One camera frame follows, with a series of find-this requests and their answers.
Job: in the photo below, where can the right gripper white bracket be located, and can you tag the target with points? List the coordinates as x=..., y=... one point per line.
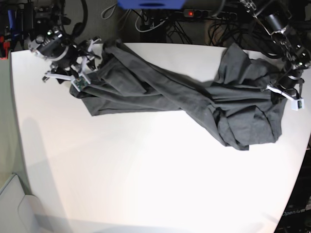
x=73, y=65

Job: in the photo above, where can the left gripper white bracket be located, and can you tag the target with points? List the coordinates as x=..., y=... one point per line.
x=289, y=94

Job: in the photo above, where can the dark grey t-shirt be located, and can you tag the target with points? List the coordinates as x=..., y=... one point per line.
x=235, y=108

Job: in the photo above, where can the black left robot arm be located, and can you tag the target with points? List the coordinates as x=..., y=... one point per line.
x=274, y=17

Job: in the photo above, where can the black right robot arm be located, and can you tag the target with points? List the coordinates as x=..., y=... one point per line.
x=47, y=39

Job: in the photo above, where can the red black object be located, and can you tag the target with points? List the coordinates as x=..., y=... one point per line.
x=4, y=48

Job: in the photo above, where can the blue box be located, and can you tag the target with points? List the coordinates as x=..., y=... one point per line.
x=151, y=4

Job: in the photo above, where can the black power strip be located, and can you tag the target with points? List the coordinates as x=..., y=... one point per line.
x=207, y=14

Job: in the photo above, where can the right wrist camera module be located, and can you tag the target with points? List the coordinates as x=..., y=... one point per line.
x=80, y=83

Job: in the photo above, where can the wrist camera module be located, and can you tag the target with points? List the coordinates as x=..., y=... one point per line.
x=297, y=104
x=80, y=83

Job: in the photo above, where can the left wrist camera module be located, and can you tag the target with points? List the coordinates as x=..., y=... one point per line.
x=297, y=104

